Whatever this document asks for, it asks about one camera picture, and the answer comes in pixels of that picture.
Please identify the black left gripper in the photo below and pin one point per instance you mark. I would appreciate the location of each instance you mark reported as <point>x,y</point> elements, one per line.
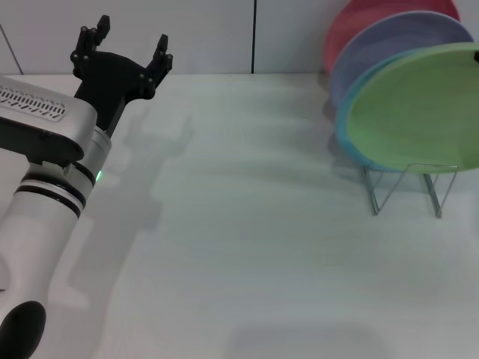
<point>108,80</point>

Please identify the green plate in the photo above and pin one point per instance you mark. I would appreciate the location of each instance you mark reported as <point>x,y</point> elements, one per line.
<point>419,112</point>

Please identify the purple plate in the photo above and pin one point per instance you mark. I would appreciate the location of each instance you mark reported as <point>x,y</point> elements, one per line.
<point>393,37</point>

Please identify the pink plate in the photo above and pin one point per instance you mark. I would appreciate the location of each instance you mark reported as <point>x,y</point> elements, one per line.
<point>359,18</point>

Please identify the blue plate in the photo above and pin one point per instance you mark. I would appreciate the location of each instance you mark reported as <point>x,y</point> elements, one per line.
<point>342,127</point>

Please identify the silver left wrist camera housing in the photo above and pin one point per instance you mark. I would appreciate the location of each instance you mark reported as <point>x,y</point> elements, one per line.
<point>37,119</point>

